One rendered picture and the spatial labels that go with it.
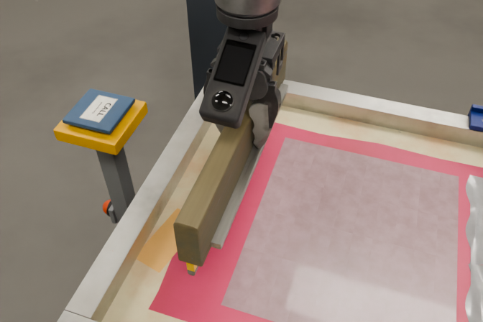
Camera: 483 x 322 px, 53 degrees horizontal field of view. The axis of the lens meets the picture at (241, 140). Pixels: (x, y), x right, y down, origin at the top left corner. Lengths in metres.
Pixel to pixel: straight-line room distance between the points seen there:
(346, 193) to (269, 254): 0.17
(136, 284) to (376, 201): 0.39
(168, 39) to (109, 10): 0.53
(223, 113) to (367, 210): 0.35
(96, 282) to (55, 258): 1.28
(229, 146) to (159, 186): 0.20
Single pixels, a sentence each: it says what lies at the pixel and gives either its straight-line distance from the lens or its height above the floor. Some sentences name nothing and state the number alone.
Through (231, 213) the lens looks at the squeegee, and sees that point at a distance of 0.61.
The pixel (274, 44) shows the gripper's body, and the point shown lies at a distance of 0.61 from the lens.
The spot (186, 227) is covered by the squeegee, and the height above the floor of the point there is 1.14.
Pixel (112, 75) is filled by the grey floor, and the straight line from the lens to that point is 2.71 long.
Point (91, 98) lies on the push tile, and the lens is 0.98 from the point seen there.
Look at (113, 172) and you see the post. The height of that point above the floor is 0.81.
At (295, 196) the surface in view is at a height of 0.96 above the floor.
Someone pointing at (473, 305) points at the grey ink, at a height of 0.96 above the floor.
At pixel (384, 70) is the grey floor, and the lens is 2.76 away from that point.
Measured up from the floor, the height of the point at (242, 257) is 0.96.
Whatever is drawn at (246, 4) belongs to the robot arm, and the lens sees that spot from 0.53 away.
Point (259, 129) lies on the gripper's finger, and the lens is 0.64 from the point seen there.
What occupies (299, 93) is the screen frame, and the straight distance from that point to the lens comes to 0.93.
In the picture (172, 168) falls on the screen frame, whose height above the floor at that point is 0.99.
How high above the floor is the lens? 1.57
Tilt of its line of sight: 45 degrees down
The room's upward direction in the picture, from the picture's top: straight up
